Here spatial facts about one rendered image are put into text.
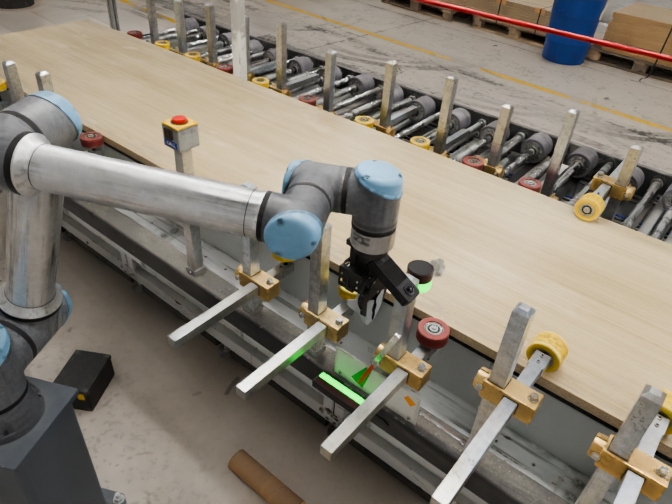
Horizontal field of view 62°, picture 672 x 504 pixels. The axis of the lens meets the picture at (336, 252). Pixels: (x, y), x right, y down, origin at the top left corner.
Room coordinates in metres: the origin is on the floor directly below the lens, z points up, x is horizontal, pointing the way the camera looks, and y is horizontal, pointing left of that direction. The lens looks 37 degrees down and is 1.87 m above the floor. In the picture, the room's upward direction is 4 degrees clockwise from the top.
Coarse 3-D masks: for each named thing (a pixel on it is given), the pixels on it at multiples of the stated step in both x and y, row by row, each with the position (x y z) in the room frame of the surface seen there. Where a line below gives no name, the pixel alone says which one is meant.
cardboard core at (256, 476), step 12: (240, 456) 1.14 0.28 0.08; (240, 468) 1.10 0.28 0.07; (252, 468) 1.10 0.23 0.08; (264, 468) 1.11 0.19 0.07; (252, 480) 1.06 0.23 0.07; (264, 480) 1.06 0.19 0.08; (276, 480) 1.07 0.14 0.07; (264, 492) 1.03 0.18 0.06; (276, 492) 1.02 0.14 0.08; (288, 492) 1.02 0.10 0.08
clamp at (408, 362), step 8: (384, 344) 0.97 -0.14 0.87; (376, 352) 0.95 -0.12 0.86; (408, 352) 0.95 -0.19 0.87; (384, 360) 0.93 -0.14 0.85; (392, 360) 0.92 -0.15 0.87; (400, 360) 0.92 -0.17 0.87; (408, 360) 0.93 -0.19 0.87; (416, 360) 0.93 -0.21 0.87; (384, 368) 0.93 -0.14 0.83; (392, 368) 0.92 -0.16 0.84; (400, 368) 0.91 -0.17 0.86; (408, 368) 0.90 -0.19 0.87; (416, 368) 0.90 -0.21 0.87; (408, 376) 0.89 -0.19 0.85; (416, 376) 0.88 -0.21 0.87; (424, 376) 0.88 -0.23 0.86; (408, 384) 0.89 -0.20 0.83; (416, 384) 0.88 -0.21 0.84; (424, 384) 0.89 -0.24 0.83
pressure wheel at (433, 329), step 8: (424, 320) 1.03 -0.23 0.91; (432, 320) 1.03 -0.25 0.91; (440, 320) 1.03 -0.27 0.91; (424, 328) 1.00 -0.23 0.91; (432, 328) 1.00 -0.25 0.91; (440, 328) 1.01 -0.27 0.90; (448, 328) 1.01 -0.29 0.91; (416, 336) 1.00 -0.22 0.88; (424, 336) 0.97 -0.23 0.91; (432, 336) 0.97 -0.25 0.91; (440, 336) 0.98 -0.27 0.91; (448, 336) 0.98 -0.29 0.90; (424, 344) 0.97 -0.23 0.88; (432, 344) 0.97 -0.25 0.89; (440, 344) 0.97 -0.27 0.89
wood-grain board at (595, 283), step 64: (0, 64) 2.57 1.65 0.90; (64, 64) 2.64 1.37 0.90; (128, 64) 2.70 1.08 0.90; (192, 64) 2.77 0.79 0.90; (128, 128) 2.00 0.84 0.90; (256, 128) 2.08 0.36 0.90; (320, 128) 2.13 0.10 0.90; (448, 192) 1.69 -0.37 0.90; (512, 192) 1.72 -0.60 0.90; (448, 256) 1.32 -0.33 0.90; (512, 256) 1.34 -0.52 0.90; (576, 256) 1.36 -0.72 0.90; (640, 256) 1.39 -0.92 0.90; (448, 320) 1.04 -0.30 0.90; (576, 320) 1.08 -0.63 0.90; (640, 320) 1.10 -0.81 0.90; (576, 384) 0.86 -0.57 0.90; (640, 384) 0.88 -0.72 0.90
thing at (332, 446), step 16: (416, 352) 0.96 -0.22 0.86; (432, 352) 0.98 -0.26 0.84; (384, 384) 0.85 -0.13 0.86; (400, 384) 0.87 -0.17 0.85; (368, 400) 0.81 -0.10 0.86; (384, 400) 0.82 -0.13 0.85; (352, 416) 0.76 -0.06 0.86; (368, 416) 0.77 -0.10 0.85; (336, 432) 0.72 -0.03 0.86; (352, 432) 0.72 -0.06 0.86; (320, 448) 0.68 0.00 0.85; (336, 448) 0.68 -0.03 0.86
